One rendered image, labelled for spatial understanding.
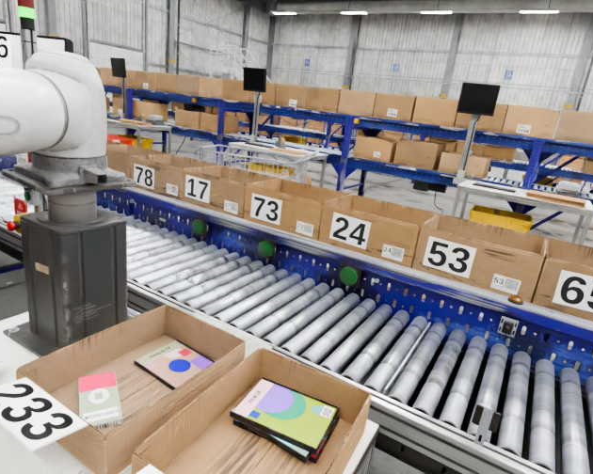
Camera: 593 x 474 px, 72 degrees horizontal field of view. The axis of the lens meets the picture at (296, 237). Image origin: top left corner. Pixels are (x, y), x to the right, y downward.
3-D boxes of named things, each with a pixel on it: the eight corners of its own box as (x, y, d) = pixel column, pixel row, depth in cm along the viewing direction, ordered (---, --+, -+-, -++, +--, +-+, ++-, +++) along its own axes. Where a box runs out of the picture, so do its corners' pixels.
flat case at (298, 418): (315, 456, 77) (317, 450, 77) (230, 418, 84) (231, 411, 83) (339, 412, 89) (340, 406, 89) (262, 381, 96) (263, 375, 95)
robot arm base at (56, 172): (61, 192, 85) (59, 165, 83) (11, 170, 96) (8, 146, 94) (137, 183, 100) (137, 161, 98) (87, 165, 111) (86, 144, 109)
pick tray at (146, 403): (17, 410, 83) (12, 369, 80) (165, 335, 115) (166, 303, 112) (105, 484, 70) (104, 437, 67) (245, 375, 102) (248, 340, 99)
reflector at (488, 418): (464, 445, 92) (476, 404, 88) (465, 442, 93) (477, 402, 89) (488, 456, 89) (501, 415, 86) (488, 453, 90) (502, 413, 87)
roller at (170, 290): (151, 302, 142) (151, 289, 141) (245, 263, 186) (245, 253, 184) (161, 307, 140) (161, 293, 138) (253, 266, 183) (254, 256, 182)
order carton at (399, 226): (316, 243, 169) (322, 202, 164) (346, 229, 193) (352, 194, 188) (410, 270, 150) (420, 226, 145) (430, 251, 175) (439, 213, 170)
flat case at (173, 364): (185, 402, 91) (186, 395, 90) (133, 365, 100) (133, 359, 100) (229, 373, 102) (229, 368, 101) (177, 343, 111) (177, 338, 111)
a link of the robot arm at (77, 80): (120, 153, 104) (120, 59, 97) (72, 163, 87) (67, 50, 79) (63, 143, 106) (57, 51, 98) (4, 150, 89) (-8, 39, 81)
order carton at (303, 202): (242, 220, 187) (245, 183, 182) (278, 211, 212) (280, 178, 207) (316, 242, 169) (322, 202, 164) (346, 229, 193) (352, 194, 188)
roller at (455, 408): (432, 436, 97) (437, 419, 95) (470, 344, 140) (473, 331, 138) (455, 447, 94) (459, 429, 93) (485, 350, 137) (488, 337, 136)
